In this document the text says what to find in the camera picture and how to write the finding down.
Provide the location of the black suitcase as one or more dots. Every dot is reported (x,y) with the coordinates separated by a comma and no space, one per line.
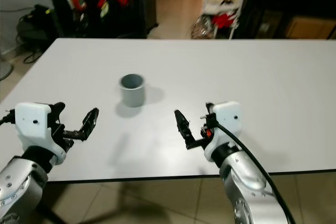
(147,11)

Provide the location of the red cloth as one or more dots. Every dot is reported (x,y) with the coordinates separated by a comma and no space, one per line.
(224,20)

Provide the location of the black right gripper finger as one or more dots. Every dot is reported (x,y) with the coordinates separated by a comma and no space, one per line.
(209,109)
(184,125)

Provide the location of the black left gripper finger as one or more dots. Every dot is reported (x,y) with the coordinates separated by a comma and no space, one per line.
(58,108)
(92,121)

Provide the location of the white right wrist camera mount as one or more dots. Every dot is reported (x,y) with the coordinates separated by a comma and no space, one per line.
(228,116)

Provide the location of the grey plastic cup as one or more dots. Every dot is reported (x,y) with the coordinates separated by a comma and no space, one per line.
(132,96)

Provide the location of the round grey fan base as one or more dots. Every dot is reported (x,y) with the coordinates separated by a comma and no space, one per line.
(5,70)

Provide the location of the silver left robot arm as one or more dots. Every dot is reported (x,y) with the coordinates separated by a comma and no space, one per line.
(21,184)

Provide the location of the red bag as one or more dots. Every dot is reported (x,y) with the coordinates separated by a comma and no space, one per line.
(114,1)

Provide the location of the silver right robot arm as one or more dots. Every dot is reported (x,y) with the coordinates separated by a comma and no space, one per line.
(247,187)

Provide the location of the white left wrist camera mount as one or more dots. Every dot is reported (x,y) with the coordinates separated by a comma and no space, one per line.
(31,124)

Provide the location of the black backpack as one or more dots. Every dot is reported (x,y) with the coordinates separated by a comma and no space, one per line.
(35,24)

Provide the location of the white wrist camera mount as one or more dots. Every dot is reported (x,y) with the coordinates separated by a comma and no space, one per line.
(31,124)
(228,116)

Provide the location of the brown cardboard box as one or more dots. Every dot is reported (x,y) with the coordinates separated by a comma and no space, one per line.
(312,28)

